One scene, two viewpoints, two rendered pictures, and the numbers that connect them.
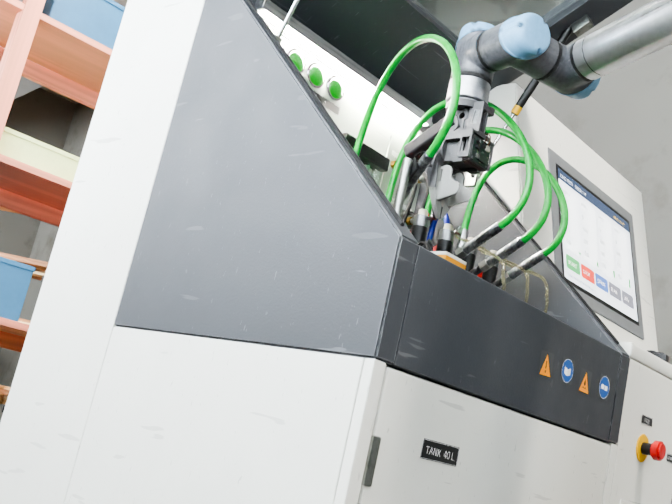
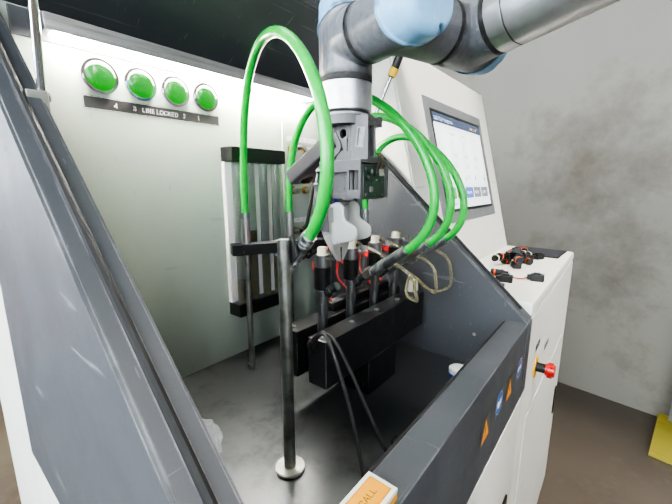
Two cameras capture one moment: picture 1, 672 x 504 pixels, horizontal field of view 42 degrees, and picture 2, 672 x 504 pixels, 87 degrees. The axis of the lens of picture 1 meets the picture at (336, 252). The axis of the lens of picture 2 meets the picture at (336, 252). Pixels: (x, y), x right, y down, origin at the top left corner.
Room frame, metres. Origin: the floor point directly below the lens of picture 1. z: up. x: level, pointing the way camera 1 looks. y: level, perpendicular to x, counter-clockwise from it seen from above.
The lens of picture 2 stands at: (0.93, -0.10, 1.22)
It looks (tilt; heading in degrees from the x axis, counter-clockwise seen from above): 11 degrees down; 354
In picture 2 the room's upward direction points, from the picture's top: straight up
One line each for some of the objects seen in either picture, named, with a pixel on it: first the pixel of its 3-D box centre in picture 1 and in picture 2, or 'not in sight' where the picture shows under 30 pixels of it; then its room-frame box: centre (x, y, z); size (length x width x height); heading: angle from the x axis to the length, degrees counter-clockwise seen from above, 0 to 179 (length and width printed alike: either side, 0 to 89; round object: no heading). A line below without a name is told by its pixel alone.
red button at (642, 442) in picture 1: (652, 449); (544, 368); (1.62, -0.65, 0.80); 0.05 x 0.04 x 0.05; 135
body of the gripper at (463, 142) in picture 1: (463, 137); (350, 160); (1.46, -0.18, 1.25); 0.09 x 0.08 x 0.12; 45
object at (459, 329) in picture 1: (515, 356); (455, 444); (1.33, -0.31, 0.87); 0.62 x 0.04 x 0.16; 135
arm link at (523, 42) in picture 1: (520, 45); (406, 19); (1.38, -0.23, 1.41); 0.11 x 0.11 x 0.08; 29
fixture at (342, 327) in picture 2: not in sight; (362, 341); (1.58, -0.22, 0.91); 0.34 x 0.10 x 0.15; 135
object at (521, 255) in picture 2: not in sight; (519, 253); (1.92, -0.76, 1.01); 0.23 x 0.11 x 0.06; 135
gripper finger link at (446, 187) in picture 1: (446, 190); (342, 233); (1.45, -0.16, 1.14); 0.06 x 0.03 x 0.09; 45
